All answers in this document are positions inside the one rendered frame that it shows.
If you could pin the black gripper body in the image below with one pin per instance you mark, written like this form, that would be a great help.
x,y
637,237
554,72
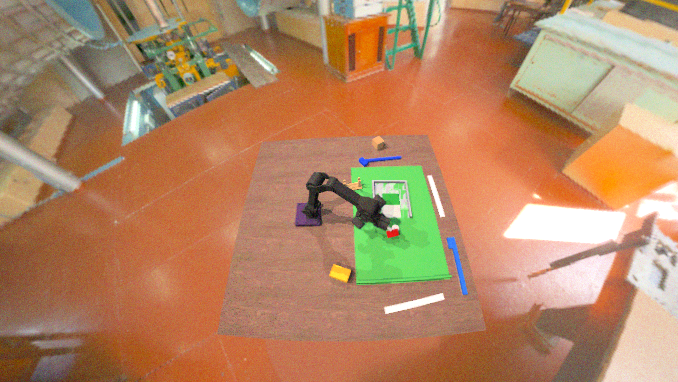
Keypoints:
x,y
358,222

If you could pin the white flat bar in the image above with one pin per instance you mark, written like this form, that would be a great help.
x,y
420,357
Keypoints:
x,y
435,194
413,304

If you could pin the green putting mat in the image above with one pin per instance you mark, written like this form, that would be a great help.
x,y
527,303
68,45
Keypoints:
x,y
417,251

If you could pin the tan cube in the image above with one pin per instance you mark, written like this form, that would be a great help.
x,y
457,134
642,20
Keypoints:
x,y
377,143

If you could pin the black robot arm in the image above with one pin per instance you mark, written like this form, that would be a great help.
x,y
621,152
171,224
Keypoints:
x,y
368,209

